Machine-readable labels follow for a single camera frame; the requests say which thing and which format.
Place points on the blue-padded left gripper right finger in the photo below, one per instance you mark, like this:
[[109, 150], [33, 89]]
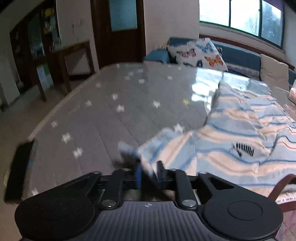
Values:
[[177, 181]]

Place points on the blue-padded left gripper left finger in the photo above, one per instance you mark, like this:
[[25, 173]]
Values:
[[119, 183]]

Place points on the blue striped knit sweater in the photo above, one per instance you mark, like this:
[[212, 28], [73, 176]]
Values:
[[247, 139]]

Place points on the butterfly print cushion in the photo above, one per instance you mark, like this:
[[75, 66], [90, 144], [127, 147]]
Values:
[[200, 53]]

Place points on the blue sofa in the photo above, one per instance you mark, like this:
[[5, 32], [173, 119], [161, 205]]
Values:
[[238, 60]]

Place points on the pink tissue pack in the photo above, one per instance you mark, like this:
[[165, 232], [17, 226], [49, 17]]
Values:
[[292, 93]]

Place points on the wooden side table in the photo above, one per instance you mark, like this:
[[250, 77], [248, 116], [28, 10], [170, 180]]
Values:
[[71, 63]]

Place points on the beige cushion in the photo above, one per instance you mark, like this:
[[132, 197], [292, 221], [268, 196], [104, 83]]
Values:
[[274, 72]]

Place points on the dark wooden door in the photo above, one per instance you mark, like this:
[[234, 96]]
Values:
[[119, 32]]

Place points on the dark wooden display cabinet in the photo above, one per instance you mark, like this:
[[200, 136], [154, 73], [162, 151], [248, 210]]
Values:
[[32, 40]]

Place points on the green-framed window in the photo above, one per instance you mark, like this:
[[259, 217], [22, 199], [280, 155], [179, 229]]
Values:
[[262, 19]]

